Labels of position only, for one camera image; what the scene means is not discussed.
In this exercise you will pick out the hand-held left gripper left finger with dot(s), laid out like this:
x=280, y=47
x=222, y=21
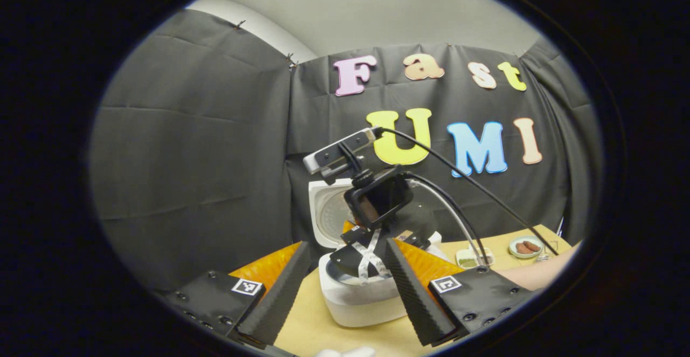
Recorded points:
x=280, y=303

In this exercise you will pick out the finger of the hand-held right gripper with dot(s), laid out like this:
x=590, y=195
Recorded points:
x=347, y=257
x=416, y=240

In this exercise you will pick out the pale green plate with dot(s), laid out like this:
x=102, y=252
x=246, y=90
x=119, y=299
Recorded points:
x=515, y=242

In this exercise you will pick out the white rice cooker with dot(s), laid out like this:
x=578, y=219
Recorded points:
x=366, y=303

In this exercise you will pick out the black backdrop cloth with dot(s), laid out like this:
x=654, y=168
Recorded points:
x=188, y=157

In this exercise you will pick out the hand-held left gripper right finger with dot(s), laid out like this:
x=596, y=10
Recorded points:
x=415, y=297

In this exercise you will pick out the white divided grain dish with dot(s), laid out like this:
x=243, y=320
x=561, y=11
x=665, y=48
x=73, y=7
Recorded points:
x=469, y=260

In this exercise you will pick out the red meat slice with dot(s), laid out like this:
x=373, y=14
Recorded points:
x=532, y=245
x=522, y=248

